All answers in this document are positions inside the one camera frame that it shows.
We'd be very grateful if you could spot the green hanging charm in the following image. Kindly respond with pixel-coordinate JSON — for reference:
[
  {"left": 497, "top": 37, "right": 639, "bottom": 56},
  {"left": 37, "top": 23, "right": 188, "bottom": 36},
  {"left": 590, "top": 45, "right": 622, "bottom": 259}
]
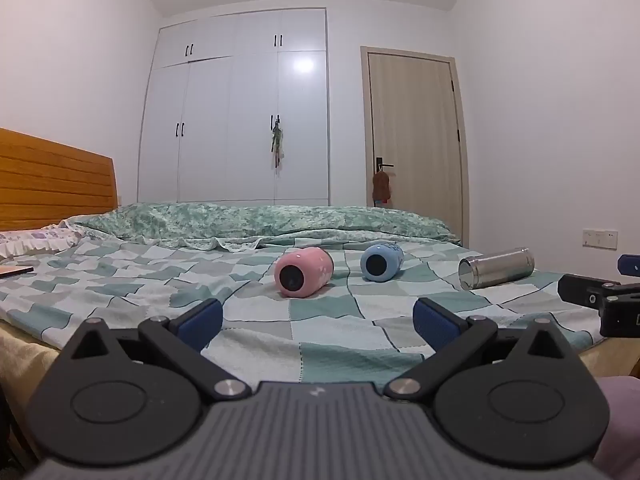
[{"left": 269, "top": 115, "right": 286, "bottom": 169}]

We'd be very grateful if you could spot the white wall socket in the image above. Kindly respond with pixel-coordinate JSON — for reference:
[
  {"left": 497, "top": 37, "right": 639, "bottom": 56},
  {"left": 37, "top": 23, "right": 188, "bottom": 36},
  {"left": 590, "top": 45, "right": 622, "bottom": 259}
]
[{"left": 582, "top": 228, "right": 619, "bottom": 250}]

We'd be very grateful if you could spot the pink floral pillow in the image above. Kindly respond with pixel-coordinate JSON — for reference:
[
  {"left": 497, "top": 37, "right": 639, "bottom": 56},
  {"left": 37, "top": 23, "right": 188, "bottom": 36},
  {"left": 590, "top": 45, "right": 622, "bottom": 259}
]
[{"left": 0, "top": 224, "right": 83, "bottom": 262}]

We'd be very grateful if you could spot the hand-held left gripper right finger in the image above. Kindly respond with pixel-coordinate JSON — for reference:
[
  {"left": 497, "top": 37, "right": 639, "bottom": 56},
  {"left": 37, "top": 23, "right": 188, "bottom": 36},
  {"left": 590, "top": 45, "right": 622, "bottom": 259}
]
[{"left": 384, "top": 297, "right": 582, "bottom": 404}]

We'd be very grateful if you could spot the yellow mattress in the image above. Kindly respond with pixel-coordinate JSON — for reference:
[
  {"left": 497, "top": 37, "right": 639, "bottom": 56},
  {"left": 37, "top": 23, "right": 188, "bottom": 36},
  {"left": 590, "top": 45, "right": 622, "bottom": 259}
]
[{"left": 0, "top": 321, "right": 640, "bottom": 413}]

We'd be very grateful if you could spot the brown hanging pouch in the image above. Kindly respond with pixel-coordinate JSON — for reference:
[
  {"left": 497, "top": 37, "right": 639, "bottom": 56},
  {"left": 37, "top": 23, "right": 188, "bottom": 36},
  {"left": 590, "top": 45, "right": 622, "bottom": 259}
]
[{"left": 372, "top": 169, "right": 394, "bottom": 209}]

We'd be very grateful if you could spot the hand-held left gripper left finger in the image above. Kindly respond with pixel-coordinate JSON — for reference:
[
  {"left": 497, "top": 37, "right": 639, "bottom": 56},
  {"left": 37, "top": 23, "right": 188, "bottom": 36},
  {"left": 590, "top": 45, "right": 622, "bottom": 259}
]
[{"left": 70, "top": 298, "right": 252, "bottom": 404}]

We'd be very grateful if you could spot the wooden headboard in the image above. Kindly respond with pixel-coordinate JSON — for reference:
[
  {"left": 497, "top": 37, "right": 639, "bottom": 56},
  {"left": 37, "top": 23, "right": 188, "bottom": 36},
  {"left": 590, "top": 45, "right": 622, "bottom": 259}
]
[{"left": 0, "top": 127, "right": 120, "bottom": 232}]

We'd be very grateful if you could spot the pink cup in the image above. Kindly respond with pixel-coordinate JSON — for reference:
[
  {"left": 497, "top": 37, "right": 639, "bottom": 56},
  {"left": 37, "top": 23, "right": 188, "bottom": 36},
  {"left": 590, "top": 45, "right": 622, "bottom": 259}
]
[{"left": 273, "top": 247, "right": 334, "bottom": 298}]

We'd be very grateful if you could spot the stainless steel cup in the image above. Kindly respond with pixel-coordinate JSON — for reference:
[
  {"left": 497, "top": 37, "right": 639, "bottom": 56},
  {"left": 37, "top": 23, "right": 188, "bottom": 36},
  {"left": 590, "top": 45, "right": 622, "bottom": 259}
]
[{"left": 458, "top": 247, "right": 536, "bottom": 291}]

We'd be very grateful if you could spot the white wardrobe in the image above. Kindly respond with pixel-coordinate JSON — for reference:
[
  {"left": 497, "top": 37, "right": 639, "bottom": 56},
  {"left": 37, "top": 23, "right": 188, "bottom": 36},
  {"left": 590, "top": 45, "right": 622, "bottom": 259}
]
[{"left": 137, "top": 8, "right": 331, "bottom": 207}]

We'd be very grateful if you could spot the green floral duvet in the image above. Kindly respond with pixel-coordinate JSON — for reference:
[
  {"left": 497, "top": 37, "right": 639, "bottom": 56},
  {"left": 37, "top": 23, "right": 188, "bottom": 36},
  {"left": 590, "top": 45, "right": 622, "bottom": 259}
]
[{"left": 64, "top": 202, "right": 464, "bottom": 254}]

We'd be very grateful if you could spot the person's pink clothing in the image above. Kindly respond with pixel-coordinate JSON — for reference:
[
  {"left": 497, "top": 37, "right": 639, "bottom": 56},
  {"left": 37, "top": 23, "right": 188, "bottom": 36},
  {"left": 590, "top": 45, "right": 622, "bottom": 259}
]
[{"left": 594, "top": 374, "right": 640, "bottom": 480}]

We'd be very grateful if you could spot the green checkered bed sheet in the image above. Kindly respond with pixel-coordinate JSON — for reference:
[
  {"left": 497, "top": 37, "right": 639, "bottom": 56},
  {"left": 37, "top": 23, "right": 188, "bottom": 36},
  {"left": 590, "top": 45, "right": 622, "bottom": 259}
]
[{"left": 0, "top": 236, "right": 621, "bottom": 397}]

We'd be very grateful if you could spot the beige wooden door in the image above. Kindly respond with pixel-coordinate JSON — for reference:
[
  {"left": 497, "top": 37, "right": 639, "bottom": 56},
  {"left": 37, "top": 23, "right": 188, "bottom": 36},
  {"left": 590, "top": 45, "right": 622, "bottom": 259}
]
[{"left": 360, "top": 45, "right": 471, "bottom": 247}]

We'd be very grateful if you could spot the blue cup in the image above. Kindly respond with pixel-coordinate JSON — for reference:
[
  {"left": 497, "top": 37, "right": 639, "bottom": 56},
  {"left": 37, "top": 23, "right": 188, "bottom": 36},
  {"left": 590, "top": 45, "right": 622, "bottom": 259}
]
[{"left": 360, "top": 241, "right": 405, "bottom": 282}]

